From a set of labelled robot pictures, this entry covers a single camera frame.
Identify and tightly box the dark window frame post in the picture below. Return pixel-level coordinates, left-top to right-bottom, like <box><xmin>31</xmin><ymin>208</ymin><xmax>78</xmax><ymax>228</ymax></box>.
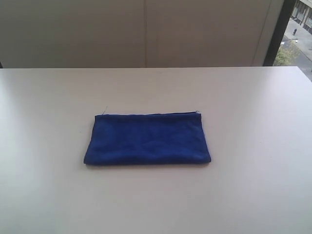
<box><xmin>263</xmin><ymin>0</ymin><xmax>295</xmax><ymax>66</ymax></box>

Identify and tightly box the blue towel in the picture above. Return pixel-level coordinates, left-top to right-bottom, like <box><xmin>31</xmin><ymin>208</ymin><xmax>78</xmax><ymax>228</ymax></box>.
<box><xmin>83</xmin><ymin>111</ymin><xmax>212</xmax><ymax>166</ymax></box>

